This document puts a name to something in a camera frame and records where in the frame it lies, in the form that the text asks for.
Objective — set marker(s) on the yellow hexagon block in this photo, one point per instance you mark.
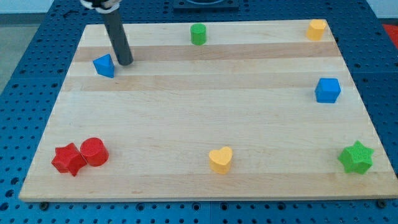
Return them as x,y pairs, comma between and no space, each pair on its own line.
316,29

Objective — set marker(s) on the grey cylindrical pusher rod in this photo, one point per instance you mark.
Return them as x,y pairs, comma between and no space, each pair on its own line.
118,38

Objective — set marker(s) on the yellow heart block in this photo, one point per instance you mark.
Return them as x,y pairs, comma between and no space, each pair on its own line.
220,160

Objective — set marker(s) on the green cylinder block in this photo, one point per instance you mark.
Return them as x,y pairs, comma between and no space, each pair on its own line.
198,34

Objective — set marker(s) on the blue cube block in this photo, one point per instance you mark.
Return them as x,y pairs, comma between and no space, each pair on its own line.
327,90

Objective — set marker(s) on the red cylinder block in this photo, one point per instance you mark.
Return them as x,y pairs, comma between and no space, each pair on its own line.
94,152

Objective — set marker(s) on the light wooden board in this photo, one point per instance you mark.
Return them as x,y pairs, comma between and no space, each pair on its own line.
250,87

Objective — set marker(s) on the blue triangle block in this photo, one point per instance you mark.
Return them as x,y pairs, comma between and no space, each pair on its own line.
104,66

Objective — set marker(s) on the red star block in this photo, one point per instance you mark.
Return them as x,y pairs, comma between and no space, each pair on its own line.
68,159

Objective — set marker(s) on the white cable tie collar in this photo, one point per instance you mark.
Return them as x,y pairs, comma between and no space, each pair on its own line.
101,6

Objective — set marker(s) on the green star block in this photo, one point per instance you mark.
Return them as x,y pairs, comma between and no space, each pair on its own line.
356,158

